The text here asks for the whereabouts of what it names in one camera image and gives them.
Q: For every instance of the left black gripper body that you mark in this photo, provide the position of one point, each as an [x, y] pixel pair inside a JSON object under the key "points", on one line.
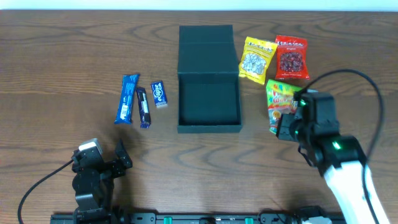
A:
{"points": [[109, 168]]}

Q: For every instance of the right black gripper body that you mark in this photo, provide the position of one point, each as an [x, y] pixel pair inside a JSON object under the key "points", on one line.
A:
{"points": [[286, 128]]}

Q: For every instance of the Haribo gummy worms bag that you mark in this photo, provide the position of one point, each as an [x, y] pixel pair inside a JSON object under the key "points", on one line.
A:
{"points": [[280, 100]]}

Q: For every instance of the long blue snack bar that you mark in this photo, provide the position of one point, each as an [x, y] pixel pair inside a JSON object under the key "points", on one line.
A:
{"points": [[124, 112]]}

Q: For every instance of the red Hacks candy bag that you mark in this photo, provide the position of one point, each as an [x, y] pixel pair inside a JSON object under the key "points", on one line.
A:
{"points": [[291, 58]]}

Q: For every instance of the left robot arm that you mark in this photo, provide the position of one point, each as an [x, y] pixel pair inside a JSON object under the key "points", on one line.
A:
{"points": [[94, 183]]}

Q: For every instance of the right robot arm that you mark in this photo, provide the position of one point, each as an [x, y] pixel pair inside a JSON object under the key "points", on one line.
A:
{"points": [[339, 159]]}

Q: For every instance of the blue Eclipse gum pack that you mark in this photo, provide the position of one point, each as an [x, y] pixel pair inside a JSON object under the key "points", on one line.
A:
{"points": [[158, 91]]}

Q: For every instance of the dark blue chocolate bar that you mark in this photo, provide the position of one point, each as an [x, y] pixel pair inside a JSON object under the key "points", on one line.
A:
{"points": [[143, 107]]}

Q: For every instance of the yellow candy bag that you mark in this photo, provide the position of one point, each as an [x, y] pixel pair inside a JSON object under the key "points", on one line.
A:
{"points": [[255, 60]]}

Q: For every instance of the dark green open box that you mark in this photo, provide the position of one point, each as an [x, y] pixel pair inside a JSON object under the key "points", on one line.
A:
{"points": [[208, 84]]}

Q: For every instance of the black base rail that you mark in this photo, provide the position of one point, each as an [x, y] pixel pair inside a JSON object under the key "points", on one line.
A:
{"points": [[151, 218]]}

